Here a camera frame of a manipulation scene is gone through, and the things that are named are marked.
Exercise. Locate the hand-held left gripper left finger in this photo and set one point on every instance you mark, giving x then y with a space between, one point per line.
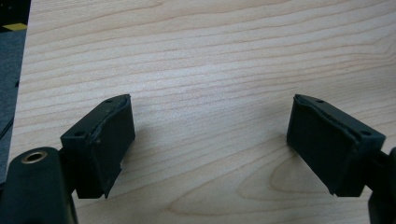
99 146

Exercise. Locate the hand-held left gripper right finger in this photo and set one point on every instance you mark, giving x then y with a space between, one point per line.
330 146

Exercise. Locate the yellow and black floor tape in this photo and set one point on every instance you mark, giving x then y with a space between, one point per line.
15 26

